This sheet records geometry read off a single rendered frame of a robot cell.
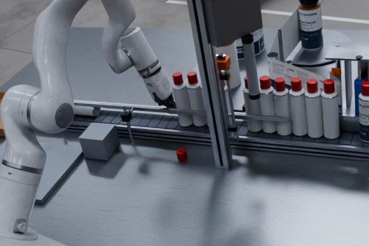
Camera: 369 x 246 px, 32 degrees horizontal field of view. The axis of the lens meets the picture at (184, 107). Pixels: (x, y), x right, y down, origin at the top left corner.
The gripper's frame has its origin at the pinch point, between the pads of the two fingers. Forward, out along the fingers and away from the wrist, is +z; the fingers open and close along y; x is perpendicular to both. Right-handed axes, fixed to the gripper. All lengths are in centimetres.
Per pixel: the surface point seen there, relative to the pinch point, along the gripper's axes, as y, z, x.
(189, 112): -4.4, 1.5, -8.9
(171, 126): -2.5, 5.7, 2.7
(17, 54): 200, 5, 263
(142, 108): -4.4, -4.8, 8.4
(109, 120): -2.5, -3.0, 26.8
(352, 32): 75, 23, -45
